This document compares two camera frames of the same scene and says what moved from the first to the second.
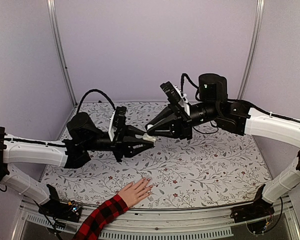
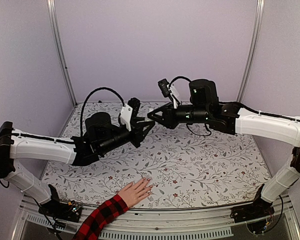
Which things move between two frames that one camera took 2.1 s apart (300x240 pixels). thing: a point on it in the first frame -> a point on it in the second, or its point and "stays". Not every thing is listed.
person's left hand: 135,192 stays
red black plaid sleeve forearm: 97,217 stays
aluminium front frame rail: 287,223 stays
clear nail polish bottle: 146,137 -> 147,119
